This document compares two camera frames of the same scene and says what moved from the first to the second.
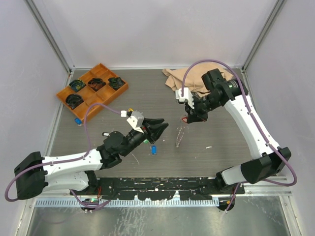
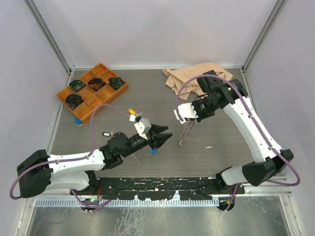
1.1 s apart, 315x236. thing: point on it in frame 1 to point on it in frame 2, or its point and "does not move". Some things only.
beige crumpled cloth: (191, 79) does not move
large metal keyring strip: (179, 135) to (190, 124)
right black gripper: (194, 115) does not move
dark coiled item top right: (115, 83) does not move
